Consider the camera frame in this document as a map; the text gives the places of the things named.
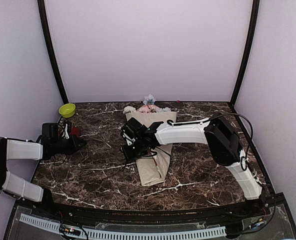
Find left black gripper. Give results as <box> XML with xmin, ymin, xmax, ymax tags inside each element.
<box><xmin>52</xmin><ymin>134</ymin><xmax>87</xmax><ymax>156</ymax></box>

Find black twine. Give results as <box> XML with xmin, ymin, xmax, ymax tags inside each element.
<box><xmin>105</xmin><ymin>147</ymin><xmax>171</xmax><ymax>180</ymax></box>

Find white fake flower stem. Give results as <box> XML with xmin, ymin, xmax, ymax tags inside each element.
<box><xmin>123</xmin><ymin>106</ymin><xmax>136</xmax><ymax>115</ymax></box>

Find pink fake flower stem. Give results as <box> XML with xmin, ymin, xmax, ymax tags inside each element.
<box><xmin>137</xmin><ymin>104</ymin><xmax>160</xmax><ymax>113</ymax></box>

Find peach wrapping paper sheet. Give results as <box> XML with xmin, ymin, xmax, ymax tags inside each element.
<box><xmin>125</xmin><ymin>111</ymin><xmax>177</xmax><ymax>187</ymax></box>

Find blue fake flower bunch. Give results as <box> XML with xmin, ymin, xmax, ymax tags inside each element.
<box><xmin>144</xmin><ymin>94</ymin><xmax>172</xmax><ymax>113</ymax></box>

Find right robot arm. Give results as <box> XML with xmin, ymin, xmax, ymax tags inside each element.
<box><xmin>121</xmin><ymin>112</ymin><xmax>264</xmax><ymax>217</ymax></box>

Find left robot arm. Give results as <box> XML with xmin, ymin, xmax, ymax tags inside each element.
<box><xmin>0</xmin><ymin>122</ymin><xmax>87</xmax><ymax>218</ymax></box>

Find green plastic bowl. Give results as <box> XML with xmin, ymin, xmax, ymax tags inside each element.
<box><xmin>59</xmin><ymin>103</ymin><xmax>76</xmax><ymax>119</ymax></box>

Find small circuit board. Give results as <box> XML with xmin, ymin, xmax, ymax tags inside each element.
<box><xmin>59</xmin><ymin>224</ymin><xmax>81</xmax><ymax>236</ymax></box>

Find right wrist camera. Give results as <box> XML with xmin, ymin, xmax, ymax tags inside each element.
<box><xmin>121</xmin><ymin>130</ymin><xmax>133</xmax><ymax>146</ymax></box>

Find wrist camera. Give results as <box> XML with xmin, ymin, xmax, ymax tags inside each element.
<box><xmin>121</xmin><ymin>130</ymin><xmax>133</xmax><ymax>146</ymax></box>
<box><xmin>60</xmin><ymin>121</ymin><xmax>72</xmax><ymax>140</ymax></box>

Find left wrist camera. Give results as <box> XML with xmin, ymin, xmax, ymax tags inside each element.
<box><xmin>60</xmin><ymin>121</ymin><xmax>72</xmax><ymax>140</ymax></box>

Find white slotted cable duct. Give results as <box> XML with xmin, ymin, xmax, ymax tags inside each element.
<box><xmin>19</xmin><ymin>213</ymin><xmax>226</xmax><ymax>240</ymax></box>

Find left black frame post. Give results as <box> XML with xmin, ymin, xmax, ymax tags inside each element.
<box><xmin>37</xmin><ymin>0</ymin><xmax>69</xmax><ymax>104</ymax></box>

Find black frame post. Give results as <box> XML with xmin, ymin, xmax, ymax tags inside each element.
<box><xmin>229</xmin><ymin>0</ymin><xmax>260</xmax><ymax>108</ymax></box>
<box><xmin>37</xmin><ymin>0</ymin><xmax>69</xmax><ymax>104</ymax></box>

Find right black frame post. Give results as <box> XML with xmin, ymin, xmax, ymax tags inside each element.
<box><xmin>229</xmin><ymin>0</ymin><xmax>260</xmax><ymax>108</ymax></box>

